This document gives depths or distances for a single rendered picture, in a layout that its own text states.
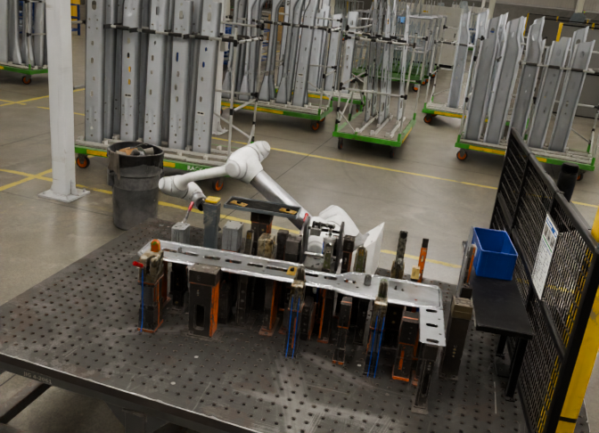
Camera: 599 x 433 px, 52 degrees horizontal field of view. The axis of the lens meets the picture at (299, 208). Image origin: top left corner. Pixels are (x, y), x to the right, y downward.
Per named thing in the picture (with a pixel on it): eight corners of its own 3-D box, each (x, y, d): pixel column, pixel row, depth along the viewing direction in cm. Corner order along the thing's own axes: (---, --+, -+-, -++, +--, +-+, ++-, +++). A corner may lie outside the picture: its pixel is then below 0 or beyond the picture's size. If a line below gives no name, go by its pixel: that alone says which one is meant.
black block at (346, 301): (328, 365, 263) (336, 305, 253) (332, 352, 273) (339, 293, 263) (347, 369, 262) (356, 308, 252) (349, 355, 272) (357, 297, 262)
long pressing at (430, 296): (132, 257, 276) (132, 255, 275) (151, 240, 297) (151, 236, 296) (443, 312, 257) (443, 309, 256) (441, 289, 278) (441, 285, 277)
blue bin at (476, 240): (476, 275, 284) (481, 249, 280) (468, 249, 313) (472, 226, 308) (512, 281, 283) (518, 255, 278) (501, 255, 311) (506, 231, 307)
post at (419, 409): (411, 412, 238) (423, 348, 228) (411, 396, 249) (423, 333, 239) (427, 416, 237) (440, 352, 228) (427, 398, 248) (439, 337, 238)
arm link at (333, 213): (364, 227, 349) (340, 196, 347) (352, 241, 335) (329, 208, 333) (342, 239, 359) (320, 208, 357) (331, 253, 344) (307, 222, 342)
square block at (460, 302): (438, 379, 261) (454, 304, 249) (438, 368, 269) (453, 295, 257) (457, 382, 260) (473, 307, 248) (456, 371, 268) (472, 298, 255)
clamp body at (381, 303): (357, 377, 257) (368, 304, 245) (360, 361, 268) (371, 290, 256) (379, 381, 256) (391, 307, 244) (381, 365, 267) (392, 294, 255)
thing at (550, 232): (539, 304, 238) (559, 230, 227) (529, 279, 259) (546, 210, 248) (545, 305, 238) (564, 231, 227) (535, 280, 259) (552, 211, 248)
